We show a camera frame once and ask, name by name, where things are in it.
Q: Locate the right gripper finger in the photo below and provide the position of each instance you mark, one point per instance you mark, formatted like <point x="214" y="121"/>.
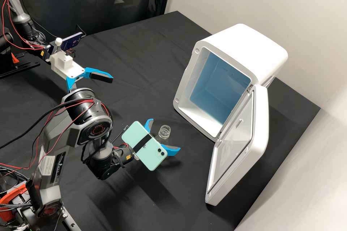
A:
<point x="171" y="151"/>

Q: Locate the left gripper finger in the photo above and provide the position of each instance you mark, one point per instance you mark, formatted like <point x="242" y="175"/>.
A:
<point x="148" y="125"/>

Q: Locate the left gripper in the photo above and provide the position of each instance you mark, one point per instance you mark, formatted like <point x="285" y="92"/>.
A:
<point x="65" y="64"/>

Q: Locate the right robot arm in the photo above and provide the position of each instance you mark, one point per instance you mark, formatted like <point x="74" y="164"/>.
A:
<point x="55" y="133"/>

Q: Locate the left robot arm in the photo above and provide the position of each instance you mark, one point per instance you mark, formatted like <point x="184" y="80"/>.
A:
<point x="21" y="17"/>

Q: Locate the clear flask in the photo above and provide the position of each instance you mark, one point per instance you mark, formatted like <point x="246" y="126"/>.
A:
<point x="164" y="132"/>

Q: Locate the incubator door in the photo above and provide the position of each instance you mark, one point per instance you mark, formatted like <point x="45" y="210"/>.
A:
<point x="259" y="139"/>

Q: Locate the white incubator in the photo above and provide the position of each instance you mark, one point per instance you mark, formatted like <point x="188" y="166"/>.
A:
<point x="260" y="52"/>

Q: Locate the right wrist camera phone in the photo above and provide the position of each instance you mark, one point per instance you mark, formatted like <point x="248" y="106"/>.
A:
<point x="142" y="144"/>

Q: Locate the wrist camera phone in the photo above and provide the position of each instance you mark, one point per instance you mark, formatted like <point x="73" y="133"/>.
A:
<point x="71" y="41"/>
<point x="142" y="144"/>

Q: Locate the left wrist camera phone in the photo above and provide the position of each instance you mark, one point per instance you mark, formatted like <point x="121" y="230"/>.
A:
<point x="71" y="41"/>

